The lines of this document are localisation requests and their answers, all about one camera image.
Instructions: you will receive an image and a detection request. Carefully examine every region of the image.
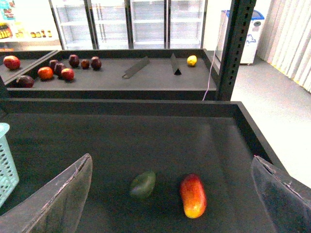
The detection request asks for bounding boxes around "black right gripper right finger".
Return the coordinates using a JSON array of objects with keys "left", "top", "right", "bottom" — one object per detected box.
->
[{"left": 251, "top": 155, "right": 311, "bottom": 233}]

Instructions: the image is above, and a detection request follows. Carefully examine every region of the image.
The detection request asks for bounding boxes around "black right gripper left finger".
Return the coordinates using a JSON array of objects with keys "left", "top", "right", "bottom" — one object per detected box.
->
[{"left": 0, "top": 154, "right": 93, "bottom": 233}]

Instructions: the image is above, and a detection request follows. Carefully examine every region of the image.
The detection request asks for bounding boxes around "light blue plastic basket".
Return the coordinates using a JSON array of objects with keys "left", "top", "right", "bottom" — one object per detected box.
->
[{"left": 0, "top": 122, "right": 19, "bottom": 207}]

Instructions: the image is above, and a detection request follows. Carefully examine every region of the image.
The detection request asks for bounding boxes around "dark red apple front left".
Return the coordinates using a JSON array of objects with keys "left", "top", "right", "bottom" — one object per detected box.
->
[{"left": 16, "top": 75, "right": 35, "bottom": 88}]

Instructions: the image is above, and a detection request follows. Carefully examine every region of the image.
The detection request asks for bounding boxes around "dark red apple centre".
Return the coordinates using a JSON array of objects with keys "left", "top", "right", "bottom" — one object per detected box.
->
[{"left": 54, "top": 62, "right": 66, "bottom": 78}]

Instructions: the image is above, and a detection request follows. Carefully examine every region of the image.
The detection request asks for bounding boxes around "dark red apple back left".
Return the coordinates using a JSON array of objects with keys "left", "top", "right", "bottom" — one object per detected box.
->
[{"left": 49, "top": 59, "right": 59, "bottom": 70}]

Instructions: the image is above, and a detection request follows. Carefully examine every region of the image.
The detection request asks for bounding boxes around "small dark red apple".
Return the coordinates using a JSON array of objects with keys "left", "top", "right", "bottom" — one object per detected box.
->
[{"left": 81, "top": 59, "right": 90, "bottom": 69}]

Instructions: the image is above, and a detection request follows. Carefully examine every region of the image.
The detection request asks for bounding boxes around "dark red apple right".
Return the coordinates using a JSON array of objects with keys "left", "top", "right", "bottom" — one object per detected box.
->
[{"left": 91, "top": 56, "right": 102, "bottom": 70}]

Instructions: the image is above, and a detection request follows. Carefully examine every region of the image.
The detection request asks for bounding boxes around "red apple left tray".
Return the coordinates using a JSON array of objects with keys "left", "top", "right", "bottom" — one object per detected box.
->
[{"left": 3, "top": 55, "right": 20, "bottom": 70}]

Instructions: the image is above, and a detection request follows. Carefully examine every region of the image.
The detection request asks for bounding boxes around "black lower display tray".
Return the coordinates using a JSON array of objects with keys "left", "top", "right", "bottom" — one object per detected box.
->
[{"left": 0, "top": 99, "right": 281, "bottom": 233}]

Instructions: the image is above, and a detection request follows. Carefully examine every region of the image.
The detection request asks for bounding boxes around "black display tray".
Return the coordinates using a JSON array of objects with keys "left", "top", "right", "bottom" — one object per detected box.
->
[
  {"left": 0, "top": 49, "right": 219, "bottom": 100},
  {"left": 0, "top": 50, "right": 57, "bottom": 84},
  {"left": 0, "top": 99, "right": 281, "bottom": 233}
]

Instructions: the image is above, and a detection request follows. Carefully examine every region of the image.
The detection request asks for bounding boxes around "red yellow mango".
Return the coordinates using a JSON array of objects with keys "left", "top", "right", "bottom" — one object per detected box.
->
[{"left": 179, "top": 173, "right": 207, "bottom": 219}]

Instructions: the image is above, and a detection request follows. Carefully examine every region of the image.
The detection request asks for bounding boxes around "orange fruit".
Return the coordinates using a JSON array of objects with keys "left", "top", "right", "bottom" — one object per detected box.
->
[{"left": 37, "top": 67, "right": 53, "bottom": 81}]

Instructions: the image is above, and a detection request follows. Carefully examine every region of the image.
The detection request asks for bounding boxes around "black left display tray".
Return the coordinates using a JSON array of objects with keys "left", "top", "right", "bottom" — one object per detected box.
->
[{"left": 0, "top": 50, "right": 57, "bottom": 84}]

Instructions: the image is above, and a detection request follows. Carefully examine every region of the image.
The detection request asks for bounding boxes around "black divider left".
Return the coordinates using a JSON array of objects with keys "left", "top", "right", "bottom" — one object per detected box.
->
[{"left": 122, "top": 56, "right": 150, "bottom": 79}]

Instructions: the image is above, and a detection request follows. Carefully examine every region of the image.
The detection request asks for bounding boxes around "black divider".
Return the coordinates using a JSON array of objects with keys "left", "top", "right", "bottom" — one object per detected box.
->
[
  {"left": 170, "top": 53, "right": 182, "bottom": 76},
  {"left": 122, "top": 56, "right": 150, "bottom": 79}
]

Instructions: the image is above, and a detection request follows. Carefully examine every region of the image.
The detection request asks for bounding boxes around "black upper display tray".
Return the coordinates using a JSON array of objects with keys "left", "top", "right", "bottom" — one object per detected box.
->
[{"left": 0, "top": 49, "right": 219, "bottom": 100}]

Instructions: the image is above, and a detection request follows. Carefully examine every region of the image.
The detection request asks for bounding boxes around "yellow lemon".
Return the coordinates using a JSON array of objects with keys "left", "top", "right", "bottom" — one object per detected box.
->
[{"left": 187, "top": 55, "right": 197, "bottom": 67}]

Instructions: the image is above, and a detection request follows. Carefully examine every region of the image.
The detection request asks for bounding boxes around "white blue chest freezer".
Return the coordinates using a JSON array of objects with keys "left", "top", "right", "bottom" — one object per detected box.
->
[{"left": 215, "top": 10, "right": 265, "bottom": 66}]

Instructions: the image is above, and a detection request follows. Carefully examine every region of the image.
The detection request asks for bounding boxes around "black divider right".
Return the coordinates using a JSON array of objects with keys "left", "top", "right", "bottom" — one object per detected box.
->
[{"left": 170, "top": 53, "right": 182, "bottom": 76}]

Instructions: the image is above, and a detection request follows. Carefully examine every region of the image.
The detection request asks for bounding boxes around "glass door fridge row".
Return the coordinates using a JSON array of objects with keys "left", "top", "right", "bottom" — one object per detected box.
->
[{"left": 50, "top": 0, "right": 207, "bottom": 50}]

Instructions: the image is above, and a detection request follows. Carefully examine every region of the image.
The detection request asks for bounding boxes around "shelf with sauce bottles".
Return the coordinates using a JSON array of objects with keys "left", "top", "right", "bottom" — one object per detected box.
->
[{"left": 0, "top": 0, "right": 61, "bottom": 51}]

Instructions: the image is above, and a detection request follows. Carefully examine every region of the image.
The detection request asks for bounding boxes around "black perforated steel post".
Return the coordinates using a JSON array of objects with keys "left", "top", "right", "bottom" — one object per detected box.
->
[{"left": 216, "top": 0, "right": 256, "bottom": 101}]

